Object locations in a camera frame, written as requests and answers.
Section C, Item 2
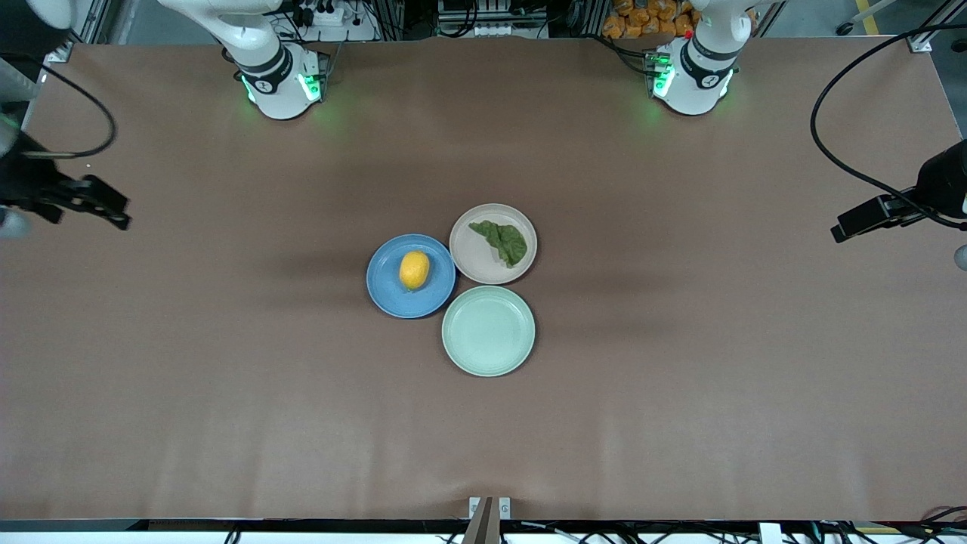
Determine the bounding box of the yellow lemon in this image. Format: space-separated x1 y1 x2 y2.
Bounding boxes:
399 251 431 291

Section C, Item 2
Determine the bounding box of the green lettuce leaf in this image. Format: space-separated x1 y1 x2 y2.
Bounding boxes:
468 220 528 268

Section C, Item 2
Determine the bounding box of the blue plate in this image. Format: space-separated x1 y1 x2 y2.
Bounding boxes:
366 233 457 319

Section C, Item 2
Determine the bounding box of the bag of oranges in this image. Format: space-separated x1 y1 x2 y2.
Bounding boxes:
602 0 700 40

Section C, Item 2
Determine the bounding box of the white power strip with plugs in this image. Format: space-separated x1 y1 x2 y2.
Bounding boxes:
291 0 378 42

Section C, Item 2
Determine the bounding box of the beige plate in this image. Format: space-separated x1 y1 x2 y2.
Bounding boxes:
450 203 539 286

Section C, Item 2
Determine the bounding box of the pale green plate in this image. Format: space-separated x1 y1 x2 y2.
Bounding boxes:
441 285 536 377

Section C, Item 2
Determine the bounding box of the brown table cover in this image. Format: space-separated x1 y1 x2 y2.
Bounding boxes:
0 38 967 522

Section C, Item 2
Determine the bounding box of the aluminium frame profile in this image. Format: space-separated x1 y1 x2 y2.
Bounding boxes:
910 0 967 46
19 0 110 57

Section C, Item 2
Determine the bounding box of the black arm base cable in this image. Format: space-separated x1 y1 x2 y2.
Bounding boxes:
601 34 654 76

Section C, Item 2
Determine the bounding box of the black cable under table edge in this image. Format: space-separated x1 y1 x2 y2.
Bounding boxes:
916 505 967 539

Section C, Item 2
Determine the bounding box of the silver mounting bracket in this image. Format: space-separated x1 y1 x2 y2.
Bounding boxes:
468 496 512 521

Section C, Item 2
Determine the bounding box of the grey camera pole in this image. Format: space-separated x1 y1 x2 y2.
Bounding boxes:
462 496 501 544

